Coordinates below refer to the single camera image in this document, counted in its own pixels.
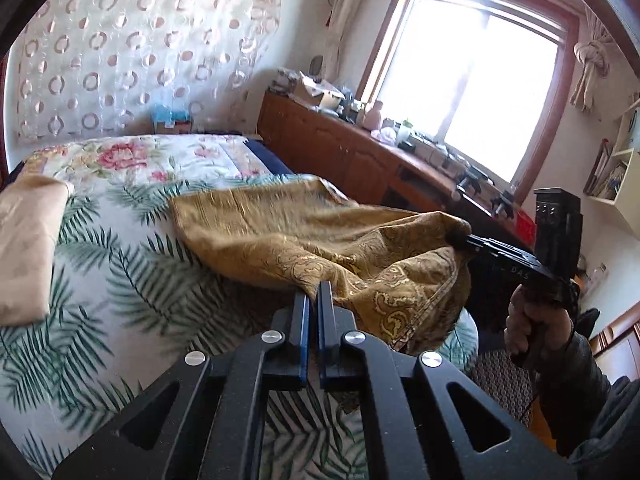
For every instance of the palm leaf bed sheet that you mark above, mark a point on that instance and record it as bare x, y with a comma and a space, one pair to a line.
127, 300

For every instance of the white wall bookshelf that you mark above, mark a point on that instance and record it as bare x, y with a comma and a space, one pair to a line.
613, 181

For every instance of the person's right hand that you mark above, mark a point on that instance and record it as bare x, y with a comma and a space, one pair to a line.
535, 330

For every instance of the navy blue blanket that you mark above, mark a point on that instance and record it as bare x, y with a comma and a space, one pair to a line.
273, 163

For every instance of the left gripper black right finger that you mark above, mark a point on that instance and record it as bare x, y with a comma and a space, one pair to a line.
331, 329

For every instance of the golden brown patterned garment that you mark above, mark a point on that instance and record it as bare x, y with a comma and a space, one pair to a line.
396, 270

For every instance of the floral quilt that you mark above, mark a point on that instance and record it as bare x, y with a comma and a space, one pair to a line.
146, 159

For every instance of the wooden framed window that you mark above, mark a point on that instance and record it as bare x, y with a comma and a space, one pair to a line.
488, 79

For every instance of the dark grey sleeve forearm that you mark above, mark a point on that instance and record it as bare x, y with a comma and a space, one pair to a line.
594, 422

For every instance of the tied beige window curtain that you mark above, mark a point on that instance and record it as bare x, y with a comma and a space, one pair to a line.
594, 58

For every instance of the folded beige garment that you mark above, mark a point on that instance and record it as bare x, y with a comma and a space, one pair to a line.
32, 210

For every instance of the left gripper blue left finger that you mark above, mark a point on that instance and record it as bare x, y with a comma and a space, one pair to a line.
300, 337

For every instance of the brown wooden sideboard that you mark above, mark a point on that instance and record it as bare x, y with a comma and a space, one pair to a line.
367, 171

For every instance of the circle pattern sheer curtain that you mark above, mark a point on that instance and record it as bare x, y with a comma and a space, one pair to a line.
87, 68

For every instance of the open cardboard box on sideboard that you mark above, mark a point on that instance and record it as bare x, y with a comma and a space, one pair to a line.
320, 94

